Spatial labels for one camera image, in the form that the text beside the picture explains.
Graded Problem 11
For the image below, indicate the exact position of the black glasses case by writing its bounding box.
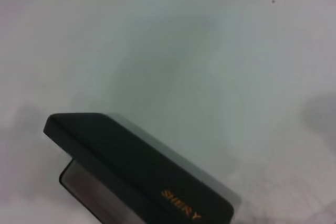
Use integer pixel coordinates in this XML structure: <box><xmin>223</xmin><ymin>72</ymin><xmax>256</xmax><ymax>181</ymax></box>
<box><xmin>43</xmin><ymin>112</ymin><xmax>243</xmax><ymax>224</ymax></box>

